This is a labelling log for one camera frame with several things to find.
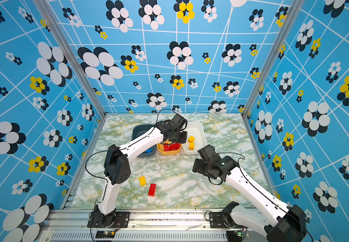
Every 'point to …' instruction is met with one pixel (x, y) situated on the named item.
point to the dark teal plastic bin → (136, 130)
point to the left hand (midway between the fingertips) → (187, 138)
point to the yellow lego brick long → (142, 180)
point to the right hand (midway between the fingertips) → (199, 168)
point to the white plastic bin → (195, 129)
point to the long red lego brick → (152, 189)
